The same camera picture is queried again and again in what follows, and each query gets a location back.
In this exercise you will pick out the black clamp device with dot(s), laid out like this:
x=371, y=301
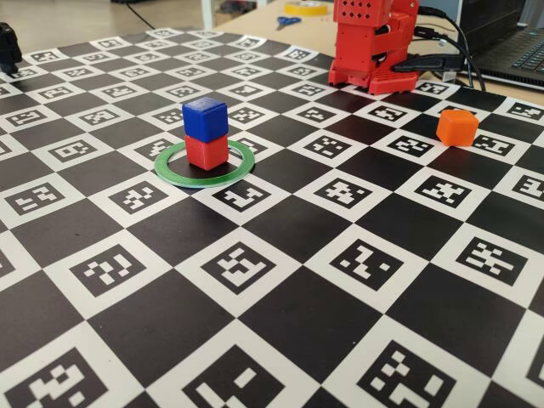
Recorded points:
x=9, y=47

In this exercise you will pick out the small white adapter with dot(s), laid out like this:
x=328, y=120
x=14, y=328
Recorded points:
x=449, y=76

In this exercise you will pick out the yellow tape roll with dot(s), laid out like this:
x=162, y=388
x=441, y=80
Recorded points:
x=306, y=12

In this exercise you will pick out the blue scissors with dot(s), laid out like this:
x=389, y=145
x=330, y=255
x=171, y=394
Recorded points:
x=289, y=19

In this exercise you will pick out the red robot arm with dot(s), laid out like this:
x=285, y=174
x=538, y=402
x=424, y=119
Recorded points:
x=361, y=42

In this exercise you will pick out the orange cube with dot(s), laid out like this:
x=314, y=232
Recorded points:
x=457, y=127

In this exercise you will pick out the red cube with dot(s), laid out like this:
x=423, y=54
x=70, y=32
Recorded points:
x=206, y=155

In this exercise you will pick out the white post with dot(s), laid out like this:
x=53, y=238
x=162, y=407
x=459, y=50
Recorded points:
x=207, y=13

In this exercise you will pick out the black white marker mat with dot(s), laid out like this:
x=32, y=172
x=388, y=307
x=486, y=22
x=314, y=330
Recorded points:
x=297, y=306

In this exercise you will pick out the black laptop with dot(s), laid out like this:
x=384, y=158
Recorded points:
x=510, y=51

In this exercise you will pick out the thick black power plug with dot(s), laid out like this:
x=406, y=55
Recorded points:
x=429, y=64

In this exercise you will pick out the blue cube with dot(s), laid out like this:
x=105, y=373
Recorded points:
x=204, y=121

